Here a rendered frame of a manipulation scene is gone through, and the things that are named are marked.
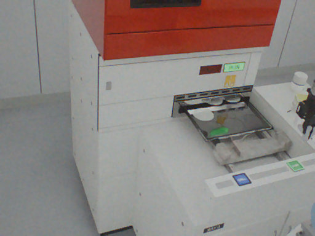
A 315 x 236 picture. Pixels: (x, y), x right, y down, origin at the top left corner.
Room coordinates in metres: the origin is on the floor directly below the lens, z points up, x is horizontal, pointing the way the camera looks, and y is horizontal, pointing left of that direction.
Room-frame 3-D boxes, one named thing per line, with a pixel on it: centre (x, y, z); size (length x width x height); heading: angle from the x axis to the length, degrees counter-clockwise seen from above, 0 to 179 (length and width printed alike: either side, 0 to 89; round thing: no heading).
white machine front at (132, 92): (1.63, 0.07, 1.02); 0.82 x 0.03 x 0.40; 121
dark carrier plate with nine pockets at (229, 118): (1.66, -0.14, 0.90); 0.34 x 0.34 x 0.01; 31
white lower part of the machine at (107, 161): (1.93, 0.25, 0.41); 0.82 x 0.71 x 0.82; 121
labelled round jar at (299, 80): (1.88, -0.52, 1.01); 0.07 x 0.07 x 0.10
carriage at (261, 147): (1.44, -0.29, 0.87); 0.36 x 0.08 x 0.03; 121
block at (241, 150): (1.40, -0.22, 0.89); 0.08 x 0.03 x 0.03; 31
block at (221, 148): (1.36, -0.16, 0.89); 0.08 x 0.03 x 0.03; 31
